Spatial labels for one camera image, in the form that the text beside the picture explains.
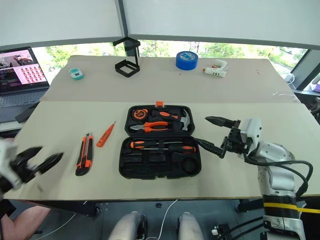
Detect thin white cable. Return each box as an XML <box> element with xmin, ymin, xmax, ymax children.
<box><xmin>149</xmin><ymin>198</ymin><xmax>179</xmax><ymax>240</ymax></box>

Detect teal white digital timer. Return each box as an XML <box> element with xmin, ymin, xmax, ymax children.
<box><xmin>68</xmin><ymin>67</ymin><xmax>85</xmax><ymax>81</ymax></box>

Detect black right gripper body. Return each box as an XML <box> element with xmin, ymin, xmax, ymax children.
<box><xmin>220</xmin><ymin>119</ymin><xmax>252</xmax><ymax>155</ymax></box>

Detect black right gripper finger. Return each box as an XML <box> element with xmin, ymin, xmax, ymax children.
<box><xmin>193</xmin><ymin>137</ymin><xmax>226</xmax><ymax>159</ymax></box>
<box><xmin>204</xmin><ymin>115</ymin><xmax>241</xmax><ymax>129</ymax></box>

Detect silver rounded robot leg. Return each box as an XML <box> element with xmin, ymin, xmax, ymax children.
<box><xmin>108</xmin><ymin>211</ymin><xmax>148</xmax><ymax>240</ymax></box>
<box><xmin>177</xmin><ymin>211</ymin><xmax>205</xmax><ymax>240</ymax></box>

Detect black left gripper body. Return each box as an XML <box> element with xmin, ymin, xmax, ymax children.
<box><xmin>9</xmin><ymin>159</ymin><xmax>39</xmax><ymax>184</ymax></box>

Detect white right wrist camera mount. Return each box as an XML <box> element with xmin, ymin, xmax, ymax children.
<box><xmin>239</xmin><ymin>117</ymin><xmax>263</xmax><ymax>151</ymax></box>

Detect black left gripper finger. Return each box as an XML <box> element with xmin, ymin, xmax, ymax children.
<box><xmin>14</xmin><ymin>146</ymin><xmax>43</xmax><ymax>164</ymax></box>
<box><xmin>33</xmin><ymin>151</ymin><xmax>65</xmax><ymax>175</ymax></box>

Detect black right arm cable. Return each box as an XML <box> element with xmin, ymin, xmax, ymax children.
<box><xmin>243</xmin><ymin>152</ymin><xmax>314</xmax><ymax>198</ymax></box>

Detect yellow strap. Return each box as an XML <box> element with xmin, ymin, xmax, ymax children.
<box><xmin>263</xmin><ymin>202</ymin><xmax>320</xmax><ymax>214</ymax></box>

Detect orange voltage tester pen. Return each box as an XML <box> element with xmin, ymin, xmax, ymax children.
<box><xmin>96</xmin><ymin>120</ymin><xmax>117</xmax><ymax>148</ymax></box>

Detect orange black utility knife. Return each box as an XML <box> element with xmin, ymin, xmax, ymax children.
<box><xmin>75</xmin><ymin>132</ymin><xmax>94</xmax><ymax>177</ymax></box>

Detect black white connector block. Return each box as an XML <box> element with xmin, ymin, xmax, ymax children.
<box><xmin>211</xmin><ymin>223</ymin><xmax>233</xmax><ymax>236</ymax></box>

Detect white glue gun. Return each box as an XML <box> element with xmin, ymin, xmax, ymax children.
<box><xmin>201</xmin><ymin>59</ymin><xmax>229</xmax><ymax>79</ymax></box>

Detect blue tape roll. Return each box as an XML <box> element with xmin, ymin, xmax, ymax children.
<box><xmin>175</xmin><ymin>50</ymin><xmax>199</xmax><ymax>72</ymax></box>

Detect orange handled pliers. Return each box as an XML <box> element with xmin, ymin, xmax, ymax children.
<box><xmin>129</xmin><ymin>121</ymin><xmax>173</xmax><ymax>134</ymax></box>

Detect orange black tape measure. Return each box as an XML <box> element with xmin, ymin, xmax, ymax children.
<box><xmin>133</xmin><ymin>109</ymin><xmax>150</xmax><ymax>121</ymax></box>

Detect orange black screwdriver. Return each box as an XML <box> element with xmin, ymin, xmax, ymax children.
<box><xmin>141</xmin><ymin>145</ymin><xmax>197</xmax><ymax>154</ymax></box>
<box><xmin>129</xmin><ymin>140</ymin><xmax>184</xmax><ymax>149</ymax></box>

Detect open grey laptop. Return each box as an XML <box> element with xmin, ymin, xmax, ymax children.
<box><xmin>0</xmin><ymin>46</ymin><xmax>51</xmax><ymax>123</ymax></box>

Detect orange handled claw hammer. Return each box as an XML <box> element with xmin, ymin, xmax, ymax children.
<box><xmin>150</xmin><ymin>108</ymin><xmax>192</xmax><ymax>132</ymax></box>

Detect black square frame stand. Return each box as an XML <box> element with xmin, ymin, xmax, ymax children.
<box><xmin>112</xmin><ymin>36</ymin><xmax>141</xmax><ymax>78</ymax></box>

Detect black plastic tool case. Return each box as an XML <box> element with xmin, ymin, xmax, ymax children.
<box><xmin>118</xmin><ymin>101</ymin><xmax>203</xmax><ymax>180</ymax></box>

